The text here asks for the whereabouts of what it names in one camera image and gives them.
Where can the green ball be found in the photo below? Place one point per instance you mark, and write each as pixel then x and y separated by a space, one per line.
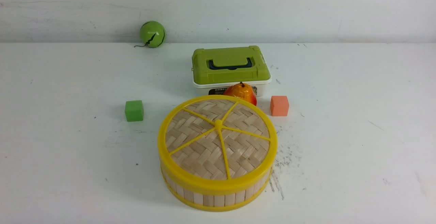
pixel 152 34

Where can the green lidded white box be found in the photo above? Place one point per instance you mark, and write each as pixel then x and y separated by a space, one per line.
pixel 214 70

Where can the green cube block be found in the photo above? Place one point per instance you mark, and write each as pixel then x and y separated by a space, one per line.
pixel 134 110

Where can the orange cube block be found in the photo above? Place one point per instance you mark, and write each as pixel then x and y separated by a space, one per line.
pixel 279 106

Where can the yellow woven steamer lid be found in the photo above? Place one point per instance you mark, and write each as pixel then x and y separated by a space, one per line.
pixel 217 145

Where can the yellow bamboo steamer basket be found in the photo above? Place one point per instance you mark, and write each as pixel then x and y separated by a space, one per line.
pixel 217 203

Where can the orange red toy pear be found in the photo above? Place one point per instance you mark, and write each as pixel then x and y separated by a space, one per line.
pixel 243 91

